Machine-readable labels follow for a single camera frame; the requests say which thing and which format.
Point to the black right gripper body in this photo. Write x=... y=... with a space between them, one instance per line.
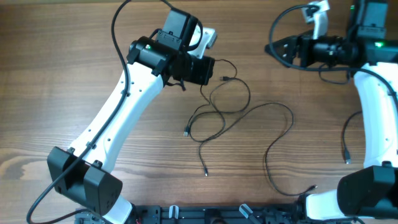
x=311 y=53

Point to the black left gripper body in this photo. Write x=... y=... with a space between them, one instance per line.
x=198 y=69

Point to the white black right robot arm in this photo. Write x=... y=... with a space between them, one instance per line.
x=370 y=60

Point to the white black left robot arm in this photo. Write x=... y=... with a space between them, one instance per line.
x=170 y=56

